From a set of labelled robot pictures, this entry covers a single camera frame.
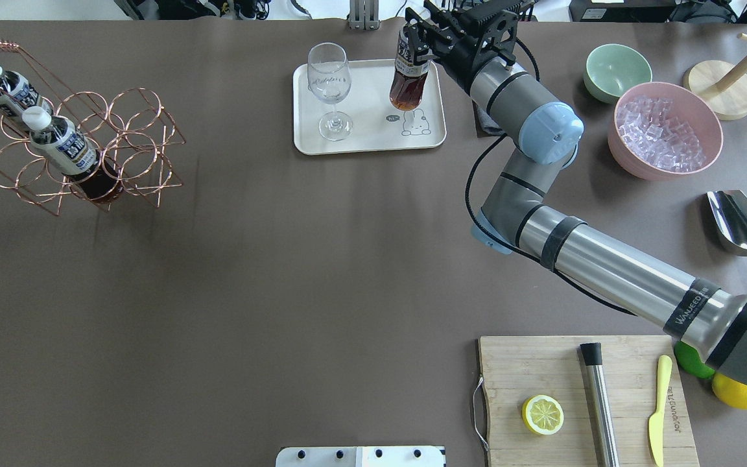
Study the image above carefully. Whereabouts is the steel ice scoop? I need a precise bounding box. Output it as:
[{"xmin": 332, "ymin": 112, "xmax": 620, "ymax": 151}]
[{"xmin": 706, "ymin": 189, "xmax": 747, "ymax": 257}]

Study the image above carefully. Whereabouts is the copper wire bottle basket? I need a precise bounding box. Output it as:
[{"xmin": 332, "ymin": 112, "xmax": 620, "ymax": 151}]
[{"xmin": 0, "ymin": 38, "xmax": 186, "ymax": 216}]

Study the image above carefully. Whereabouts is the white rabbit tray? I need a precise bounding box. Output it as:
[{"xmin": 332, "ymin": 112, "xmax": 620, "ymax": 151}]
[{"xmin": 292, "ymin": 59, "xmax": 447, "ymax": 156}]

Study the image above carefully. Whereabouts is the clear wine glass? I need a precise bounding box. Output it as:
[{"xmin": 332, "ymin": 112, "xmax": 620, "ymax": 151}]
[{"xmin": 307, "ymin": 42, "xmax": 353, "ymax": 141}]

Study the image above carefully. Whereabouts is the green bowl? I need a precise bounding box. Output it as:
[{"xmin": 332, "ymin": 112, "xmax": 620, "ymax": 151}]
[{"xmin": 583, "ymin": 43, "xmax": 653, "ymax": 104}]

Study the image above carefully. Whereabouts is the steel muddler rod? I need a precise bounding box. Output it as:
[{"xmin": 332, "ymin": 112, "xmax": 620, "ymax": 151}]
[{"xmin": 579, "ymin": 342, "xmax": 620, "ymax": 466}]

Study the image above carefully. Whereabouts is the half lemon slice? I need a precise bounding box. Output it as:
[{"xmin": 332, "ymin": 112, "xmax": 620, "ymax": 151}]
[{"xmin": 521, "ymin": 395, "xmax": 564, "ymax": 435}]

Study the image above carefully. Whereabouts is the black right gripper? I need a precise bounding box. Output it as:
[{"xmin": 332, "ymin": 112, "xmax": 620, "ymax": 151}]
[{"xmin": 403, "ymin": 1, "xmax": 536, "ymax": 82}]

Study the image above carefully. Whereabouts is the yellow lemon near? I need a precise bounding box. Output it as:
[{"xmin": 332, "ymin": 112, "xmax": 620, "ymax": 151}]
[{"xmin": 711, "ymin": 372, "xmax": 747, "ymax": 411}]

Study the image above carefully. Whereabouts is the yellow plastic knife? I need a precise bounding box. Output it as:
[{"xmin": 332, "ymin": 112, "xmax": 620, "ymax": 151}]
[{"xmin": 647, "ymin": 355, "xmax": 672, "ymax": 466}]

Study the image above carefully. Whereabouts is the wooden cup tree stand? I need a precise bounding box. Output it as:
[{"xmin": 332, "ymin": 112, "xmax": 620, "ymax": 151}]
[{"xmin": 683, "ymin": 32, "xmax": 747, "ymax": 121}]

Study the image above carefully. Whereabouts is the grey folded cloth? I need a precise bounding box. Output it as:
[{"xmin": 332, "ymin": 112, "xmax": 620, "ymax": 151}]
[{"xmin": 472, "ymin": 102, "xmax": 506, "ymax": 137}]

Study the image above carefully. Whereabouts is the green lime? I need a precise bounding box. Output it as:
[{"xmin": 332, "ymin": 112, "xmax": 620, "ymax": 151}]
[{"xmin": 673, "ymin": 341, "xmax": 717, "ymax": 379}]

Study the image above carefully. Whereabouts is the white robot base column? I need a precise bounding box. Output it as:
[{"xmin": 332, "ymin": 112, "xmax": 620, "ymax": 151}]
[{"xmin": 275, "ymin": 444, "xmax": 447, "ymax": 466}]

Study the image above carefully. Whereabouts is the tea bottle white cap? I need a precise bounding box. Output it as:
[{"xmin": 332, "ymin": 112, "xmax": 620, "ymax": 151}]
[{"xmin": 389, "ymin": 8, "xmax": 428, "ymax": 110}]

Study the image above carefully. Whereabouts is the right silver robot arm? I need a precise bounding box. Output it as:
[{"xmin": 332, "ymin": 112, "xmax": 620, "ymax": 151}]
[{"xmin": 403, "ymin": 1, "xmax": 747, "ymax": 385}]

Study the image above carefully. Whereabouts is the pink bowl of ice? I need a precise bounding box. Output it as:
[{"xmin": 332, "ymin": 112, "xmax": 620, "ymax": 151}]
[{"xmin": 608, "ymin": 82, "xmax": 724, "ymax": 180}]

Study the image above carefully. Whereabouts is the aluminium frame post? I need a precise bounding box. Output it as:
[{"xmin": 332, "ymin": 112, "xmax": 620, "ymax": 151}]
[{"xmin": 348, "ymin": 0, "xmax": 380, "ymax": 30}]

